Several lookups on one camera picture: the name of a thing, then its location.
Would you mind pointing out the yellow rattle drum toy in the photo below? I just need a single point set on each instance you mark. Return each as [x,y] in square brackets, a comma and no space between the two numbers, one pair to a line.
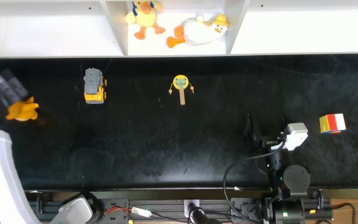
[181,82]

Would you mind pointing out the many-coloured puzzle cube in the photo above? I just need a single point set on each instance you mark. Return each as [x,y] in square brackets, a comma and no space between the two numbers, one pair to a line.
[332,123]

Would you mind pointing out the grey and yellow toy truck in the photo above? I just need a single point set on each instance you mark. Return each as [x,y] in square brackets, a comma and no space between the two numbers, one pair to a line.
[93,85]

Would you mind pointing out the white plush duck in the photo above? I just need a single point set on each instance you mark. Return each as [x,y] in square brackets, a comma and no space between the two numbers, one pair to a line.
[202,32]

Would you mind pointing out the orange toy dinosaur figure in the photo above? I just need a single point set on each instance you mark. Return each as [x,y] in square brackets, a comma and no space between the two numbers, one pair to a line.
[23,110]

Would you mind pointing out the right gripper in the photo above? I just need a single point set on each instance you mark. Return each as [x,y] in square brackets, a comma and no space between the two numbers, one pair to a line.
[269,143]

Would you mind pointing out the yellow plush duck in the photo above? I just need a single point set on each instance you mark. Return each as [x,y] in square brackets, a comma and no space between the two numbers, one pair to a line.
[145,17]

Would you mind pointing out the mounting rail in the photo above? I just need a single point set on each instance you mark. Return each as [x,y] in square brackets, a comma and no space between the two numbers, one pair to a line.
[166,208]

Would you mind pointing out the white shelf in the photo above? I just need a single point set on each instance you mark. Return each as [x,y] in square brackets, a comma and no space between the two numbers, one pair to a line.
[48,34]

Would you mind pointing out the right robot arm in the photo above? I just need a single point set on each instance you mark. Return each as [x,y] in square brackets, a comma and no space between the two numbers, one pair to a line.
[295,179]

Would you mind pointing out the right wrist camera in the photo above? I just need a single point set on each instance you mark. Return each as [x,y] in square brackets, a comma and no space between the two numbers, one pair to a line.
[295,133]

